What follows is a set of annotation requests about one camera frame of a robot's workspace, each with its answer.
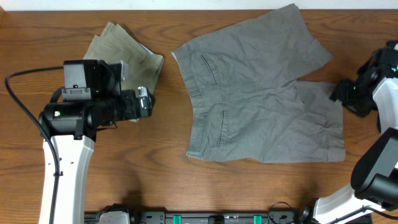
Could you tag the grey shorts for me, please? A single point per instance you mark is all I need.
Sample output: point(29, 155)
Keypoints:
point(249, 98)

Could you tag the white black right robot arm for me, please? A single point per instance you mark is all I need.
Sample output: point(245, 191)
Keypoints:
point(373, 186)

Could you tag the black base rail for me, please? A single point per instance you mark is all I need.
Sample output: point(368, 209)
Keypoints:
point(119, 213)

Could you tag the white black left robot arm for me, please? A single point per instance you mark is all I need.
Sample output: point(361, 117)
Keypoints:
point(72, 119)

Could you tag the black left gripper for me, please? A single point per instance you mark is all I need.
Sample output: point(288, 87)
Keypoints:
point(143, 109)

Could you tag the folded khaki shorts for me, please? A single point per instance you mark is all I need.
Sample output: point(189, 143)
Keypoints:
point(116, 45)

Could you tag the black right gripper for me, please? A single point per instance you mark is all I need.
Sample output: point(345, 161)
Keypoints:
point(340, 94)

